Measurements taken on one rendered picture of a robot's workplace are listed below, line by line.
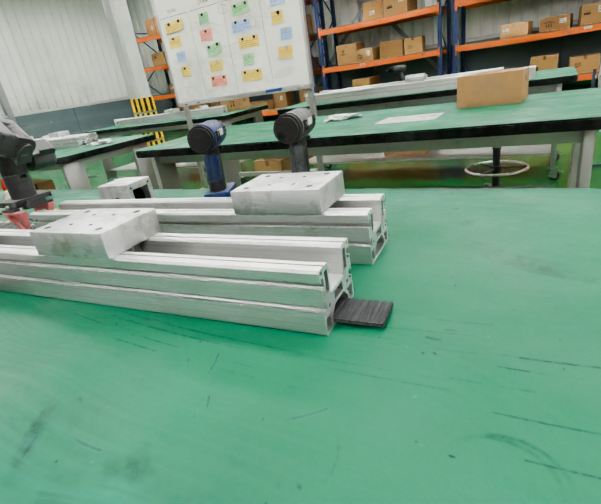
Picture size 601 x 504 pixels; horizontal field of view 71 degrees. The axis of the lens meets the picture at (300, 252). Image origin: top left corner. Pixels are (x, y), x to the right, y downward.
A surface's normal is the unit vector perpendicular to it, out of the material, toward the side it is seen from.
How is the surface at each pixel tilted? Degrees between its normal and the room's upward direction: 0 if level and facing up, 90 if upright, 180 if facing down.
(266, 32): 90
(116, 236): 90
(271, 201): 90
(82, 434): 0
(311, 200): 90
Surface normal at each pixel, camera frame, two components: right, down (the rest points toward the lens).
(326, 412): -0.14, -0.91
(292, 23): -0.48, 0.41
